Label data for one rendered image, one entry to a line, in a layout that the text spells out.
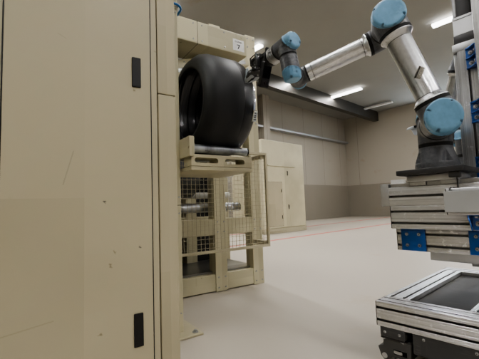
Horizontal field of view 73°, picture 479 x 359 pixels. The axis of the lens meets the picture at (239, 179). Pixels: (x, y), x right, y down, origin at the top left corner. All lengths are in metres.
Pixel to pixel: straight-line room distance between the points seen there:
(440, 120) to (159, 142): 0.91
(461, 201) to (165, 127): 0.93
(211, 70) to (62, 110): 1.01
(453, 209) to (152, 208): 0.93
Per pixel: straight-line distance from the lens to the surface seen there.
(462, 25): 1.79
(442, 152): 1.41
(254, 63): 1.60
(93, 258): 0.80
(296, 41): 1.46
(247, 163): 1.74
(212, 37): 2.31
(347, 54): 1.53
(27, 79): 0.83
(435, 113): 1.28
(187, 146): 1.58
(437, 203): 1.39
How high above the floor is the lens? 0.61
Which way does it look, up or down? 5 degrees up
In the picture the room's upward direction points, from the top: 2 degrees counter-clockwise
